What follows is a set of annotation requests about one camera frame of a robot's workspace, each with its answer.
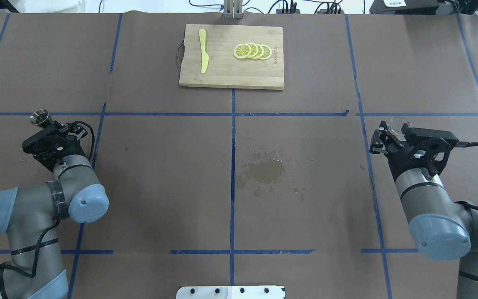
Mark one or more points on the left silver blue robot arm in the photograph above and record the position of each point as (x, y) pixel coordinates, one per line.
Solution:
(29, 215)

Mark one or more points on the wooden cutting board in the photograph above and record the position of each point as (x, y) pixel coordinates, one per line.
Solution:
(226, 71)

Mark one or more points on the yellow plastic knife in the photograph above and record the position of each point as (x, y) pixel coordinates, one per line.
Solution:
(204, 55)

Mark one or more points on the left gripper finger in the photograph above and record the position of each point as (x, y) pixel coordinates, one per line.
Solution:
(79, 130)

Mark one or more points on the aluminium frame post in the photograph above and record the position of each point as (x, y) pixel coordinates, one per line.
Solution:
(233, 9)

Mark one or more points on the steel jigger measuring cup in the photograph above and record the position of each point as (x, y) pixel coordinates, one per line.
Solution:
(41, 118)

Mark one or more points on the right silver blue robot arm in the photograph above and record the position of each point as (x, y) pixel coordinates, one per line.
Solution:
(441, 229)

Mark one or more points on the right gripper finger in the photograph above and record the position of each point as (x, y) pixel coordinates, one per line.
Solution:
(377, 145)
(388, 138)

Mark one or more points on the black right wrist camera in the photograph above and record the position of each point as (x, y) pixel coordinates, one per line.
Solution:
(440, 149)

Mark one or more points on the clear glass cup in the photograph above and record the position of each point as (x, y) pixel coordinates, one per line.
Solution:
(395, 126)

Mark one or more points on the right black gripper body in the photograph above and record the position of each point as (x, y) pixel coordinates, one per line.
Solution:
(397, 160)

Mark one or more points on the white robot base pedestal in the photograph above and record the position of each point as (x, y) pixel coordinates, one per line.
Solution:
(232, 292)

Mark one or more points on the lemon slice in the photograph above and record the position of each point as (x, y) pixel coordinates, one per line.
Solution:
(267, 52)
(254, 50)
(242, 51)
(260, 51)

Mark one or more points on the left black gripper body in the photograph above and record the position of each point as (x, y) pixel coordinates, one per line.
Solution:
(74, 146)

